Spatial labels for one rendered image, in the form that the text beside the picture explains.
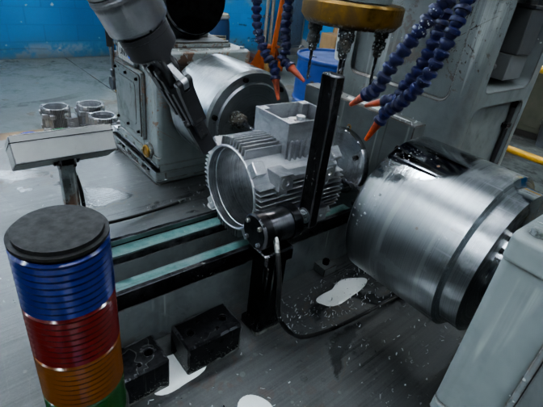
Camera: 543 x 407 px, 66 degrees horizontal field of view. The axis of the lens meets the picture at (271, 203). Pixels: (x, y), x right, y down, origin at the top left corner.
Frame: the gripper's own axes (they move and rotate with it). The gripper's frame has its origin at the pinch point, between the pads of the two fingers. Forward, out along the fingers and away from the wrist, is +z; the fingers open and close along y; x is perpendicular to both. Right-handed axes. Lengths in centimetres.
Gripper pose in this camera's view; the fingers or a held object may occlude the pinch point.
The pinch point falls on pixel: (199, 134)
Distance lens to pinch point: 75.4
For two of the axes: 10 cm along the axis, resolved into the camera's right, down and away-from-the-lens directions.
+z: 2.9, 6.3, 7.2
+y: -6.2, -4.5, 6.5
